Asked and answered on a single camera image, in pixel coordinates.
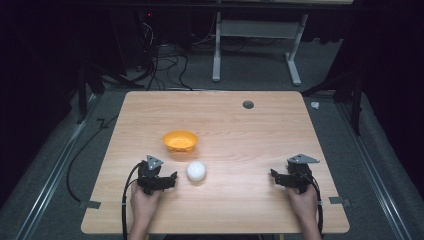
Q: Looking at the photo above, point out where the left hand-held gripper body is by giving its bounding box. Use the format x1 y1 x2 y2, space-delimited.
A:
136 154 172 196

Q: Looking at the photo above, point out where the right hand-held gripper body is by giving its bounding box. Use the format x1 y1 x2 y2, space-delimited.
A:
280 153 321 195

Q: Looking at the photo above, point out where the person's left hand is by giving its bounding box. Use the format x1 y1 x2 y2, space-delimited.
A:
129 181 163 222

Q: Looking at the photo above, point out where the person's right hand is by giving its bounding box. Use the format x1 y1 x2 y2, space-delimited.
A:
286 184 319 222

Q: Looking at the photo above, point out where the white round ball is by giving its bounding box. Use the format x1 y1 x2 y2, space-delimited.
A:
186 160 208 183

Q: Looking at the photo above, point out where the orange plastic bowl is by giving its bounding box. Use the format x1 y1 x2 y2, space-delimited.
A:
162 129 200 155

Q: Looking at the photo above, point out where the grey tape strip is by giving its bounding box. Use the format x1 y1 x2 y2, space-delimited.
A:
328 196 352 208
79 200 102 210

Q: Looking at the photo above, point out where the black metal stand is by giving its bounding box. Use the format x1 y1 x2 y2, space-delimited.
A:
301 71 364 137
75 62 145 125

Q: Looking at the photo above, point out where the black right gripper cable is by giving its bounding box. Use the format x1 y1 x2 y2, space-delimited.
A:
305 172 325 235

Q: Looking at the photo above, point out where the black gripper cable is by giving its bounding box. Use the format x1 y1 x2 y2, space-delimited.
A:
305 172 325 235
121 162 143 240

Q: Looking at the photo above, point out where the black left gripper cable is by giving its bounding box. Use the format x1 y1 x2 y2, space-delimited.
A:
121 162 143 240

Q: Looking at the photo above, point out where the metal floor rail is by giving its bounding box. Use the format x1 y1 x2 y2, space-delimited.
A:
13 94 101 240
334 101 414 240

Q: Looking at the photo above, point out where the black floor cable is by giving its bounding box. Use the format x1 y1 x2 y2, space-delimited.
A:
66 114 120 203

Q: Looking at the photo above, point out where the bundle of black cables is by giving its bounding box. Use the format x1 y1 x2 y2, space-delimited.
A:
134 19 194 92

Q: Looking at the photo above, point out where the white metal desk frame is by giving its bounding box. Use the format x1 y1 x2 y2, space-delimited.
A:
211 11 310 87

